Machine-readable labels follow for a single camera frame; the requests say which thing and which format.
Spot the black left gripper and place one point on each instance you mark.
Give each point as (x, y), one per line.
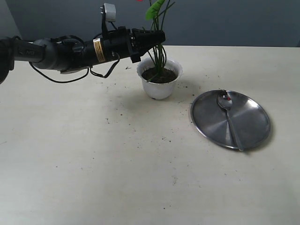
(120, 44)

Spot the red artificial flower with stems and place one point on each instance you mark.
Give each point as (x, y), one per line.
(156, 13)

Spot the steel spork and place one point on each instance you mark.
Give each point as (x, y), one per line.
(225, 102)

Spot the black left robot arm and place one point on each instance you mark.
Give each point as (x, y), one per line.
(70, 54)

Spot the brown soil clump with roots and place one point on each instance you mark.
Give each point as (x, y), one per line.
(151, 75)

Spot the white plastic flower pot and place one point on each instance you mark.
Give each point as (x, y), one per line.
(159, 91)

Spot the round steel plate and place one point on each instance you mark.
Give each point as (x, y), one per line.
(250, 120)

